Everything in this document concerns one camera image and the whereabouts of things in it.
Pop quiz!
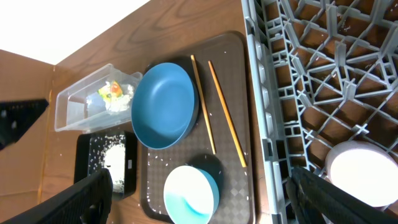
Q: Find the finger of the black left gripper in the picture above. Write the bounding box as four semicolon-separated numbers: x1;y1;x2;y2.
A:
1;98;49;150

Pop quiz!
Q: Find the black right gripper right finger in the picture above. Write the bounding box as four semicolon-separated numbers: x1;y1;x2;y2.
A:
286;167;397;224

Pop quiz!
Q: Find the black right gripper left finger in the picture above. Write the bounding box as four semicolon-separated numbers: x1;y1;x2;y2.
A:
5;169;113;224

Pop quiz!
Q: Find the pile of rice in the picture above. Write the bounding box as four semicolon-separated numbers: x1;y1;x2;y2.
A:
103;144;125;193

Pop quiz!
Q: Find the white green cup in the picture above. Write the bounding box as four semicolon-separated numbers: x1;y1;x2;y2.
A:
325;141;397;207

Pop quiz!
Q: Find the white napkin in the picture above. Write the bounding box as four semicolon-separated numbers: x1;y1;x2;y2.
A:
104;84;135;113

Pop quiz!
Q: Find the light blue rice bowl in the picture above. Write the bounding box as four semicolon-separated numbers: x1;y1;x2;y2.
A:
164;166;220;224

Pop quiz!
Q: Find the yellow green snack wrapper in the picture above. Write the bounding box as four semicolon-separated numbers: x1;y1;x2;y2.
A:
98;81;123;103

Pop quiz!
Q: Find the wooden chopstick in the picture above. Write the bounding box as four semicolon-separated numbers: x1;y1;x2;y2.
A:
190;55;216;154
208;60;247;168

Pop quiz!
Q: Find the dark blue plate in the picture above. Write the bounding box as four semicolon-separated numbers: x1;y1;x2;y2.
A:
131;62;199;150

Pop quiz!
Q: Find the black waste tray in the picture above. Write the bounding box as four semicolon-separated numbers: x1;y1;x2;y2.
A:
74;131;137;200

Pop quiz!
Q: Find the grey dishwasher rack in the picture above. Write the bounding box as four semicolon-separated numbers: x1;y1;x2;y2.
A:
242;0;397;223

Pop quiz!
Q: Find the clear plastic bin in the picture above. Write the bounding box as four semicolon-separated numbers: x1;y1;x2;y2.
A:
54;63;143;133

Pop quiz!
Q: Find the brown plastic tray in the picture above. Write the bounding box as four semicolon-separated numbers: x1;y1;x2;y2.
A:
140;31;255;223

